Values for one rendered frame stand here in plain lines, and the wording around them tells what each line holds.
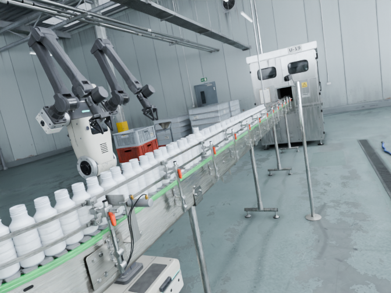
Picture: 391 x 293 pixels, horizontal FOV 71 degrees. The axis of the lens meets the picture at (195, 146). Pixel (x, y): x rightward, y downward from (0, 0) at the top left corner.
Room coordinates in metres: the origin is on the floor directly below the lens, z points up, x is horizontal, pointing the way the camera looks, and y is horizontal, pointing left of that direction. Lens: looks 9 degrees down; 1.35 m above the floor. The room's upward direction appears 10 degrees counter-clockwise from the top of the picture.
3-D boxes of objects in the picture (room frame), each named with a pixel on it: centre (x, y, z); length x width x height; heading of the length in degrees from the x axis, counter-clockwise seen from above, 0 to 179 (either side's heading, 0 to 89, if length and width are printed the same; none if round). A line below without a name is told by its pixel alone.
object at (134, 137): (4.27, 0.89, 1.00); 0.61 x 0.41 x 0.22; 161
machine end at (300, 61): (6.55, -2.41, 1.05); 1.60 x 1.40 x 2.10; 154
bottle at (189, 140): (1.60, 0.03, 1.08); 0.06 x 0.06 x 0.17
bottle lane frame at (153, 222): (2.83, -0.58, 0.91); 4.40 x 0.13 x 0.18; 154
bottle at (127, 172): (1.07, 0.28, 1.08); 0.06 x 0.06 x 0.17
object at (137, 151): (4.28, 0.89, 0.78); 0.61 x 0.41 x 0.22; 160
